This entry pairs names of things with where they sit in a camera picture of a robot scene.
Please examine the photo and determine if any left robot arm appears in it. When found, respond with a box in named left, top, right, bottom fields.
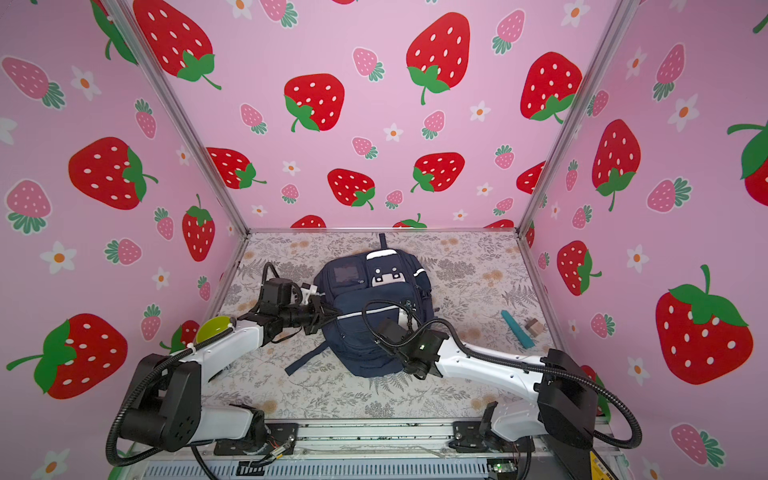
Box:
left=105, top=263, right=340, bottom=467

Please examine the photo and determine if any teal pen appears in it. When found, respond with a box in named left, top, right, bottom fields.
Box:
left=501, top=310, right=535, bottom=349

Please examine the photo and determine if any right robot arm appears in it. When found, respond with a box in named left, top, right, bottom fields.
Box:
left=361, top=299, right=643, bottom=450

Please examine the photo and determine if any small eraser block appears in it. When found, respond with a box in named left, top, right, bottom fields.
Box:
left=525, top=318, right=548, bottom=338

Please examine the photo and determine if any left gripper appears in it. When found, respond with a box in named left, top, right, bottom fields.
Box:
left=280, top=295, right=342, bottom=334

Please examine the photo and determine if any navy blue student backpack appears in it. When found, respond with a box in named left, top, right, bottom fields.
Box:
left=285, top=234, right=434, bottom=378

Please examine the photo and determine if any green bowl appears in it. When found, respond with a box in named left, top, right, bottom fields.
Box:
left=194, top=315, right=233, bottom=344

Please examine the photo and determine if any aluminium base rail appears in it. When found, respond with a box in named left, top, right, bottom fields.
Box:
left=120, top=418, right=633, bottom=479

